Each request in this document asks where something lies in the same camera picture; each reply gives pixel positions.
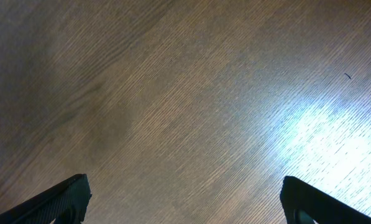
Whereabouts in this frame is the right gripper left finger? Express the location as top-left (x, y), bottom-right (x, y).
top-left (0, 174), bottom-right (91, 224)

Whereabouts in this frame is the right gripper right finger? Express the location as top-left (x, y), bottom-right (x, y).
top-left (280, 176), bottom-right (371, 224)

